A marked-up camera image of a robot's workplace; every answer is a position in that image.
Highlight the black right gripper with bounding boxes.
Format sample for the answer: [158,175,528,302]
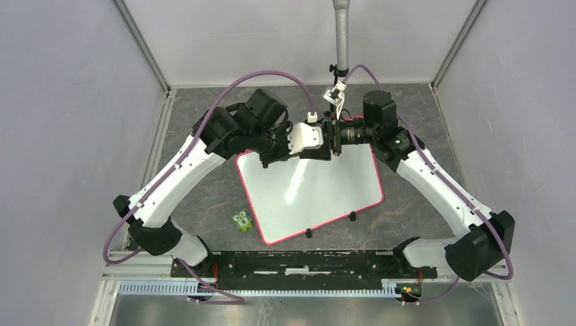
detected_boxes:
[299,110,377,162]

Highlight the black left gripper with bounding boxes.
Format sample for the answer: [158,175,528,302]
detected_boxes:
[249,121,303,169]

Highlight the white board with pink frame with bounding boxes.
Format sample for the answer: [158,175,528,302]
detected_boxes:
[236,144,384,245]

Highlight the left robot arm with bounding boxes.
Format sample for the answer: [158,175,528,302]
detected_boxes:
[113,88,326,277]

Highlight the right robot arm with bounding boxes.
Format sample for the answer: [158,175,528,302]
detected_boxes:
[326,90,516,281]

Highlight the black tripod stand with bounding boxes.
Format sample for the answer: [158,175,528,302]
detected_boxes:
[329,65,340,86]

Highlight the green owl number toy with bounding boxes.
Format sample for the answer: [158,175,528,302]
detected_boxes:
[232,209,253,233]

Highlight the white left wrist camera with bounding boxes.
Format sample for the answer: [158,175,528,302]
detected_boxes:
[287,112,324,155]

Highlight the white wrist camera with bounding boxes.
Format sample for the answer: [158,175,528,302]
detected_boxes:
[287,112,324,155]
[323,81,346,120]

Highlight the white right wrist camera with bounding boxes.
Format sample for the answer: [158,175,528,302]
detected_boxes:
[323,81,346,120]

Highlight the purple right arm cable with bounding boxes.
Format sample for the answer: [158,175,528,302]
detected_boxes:
[337,64,516,307]

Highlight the grey camera pole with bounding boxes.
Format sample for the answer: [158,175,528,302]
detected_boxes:
[332,0,350,77]

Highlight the white slotted cable duct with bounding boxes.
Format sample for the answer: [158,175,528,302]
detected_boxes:
[118,278,424,298]

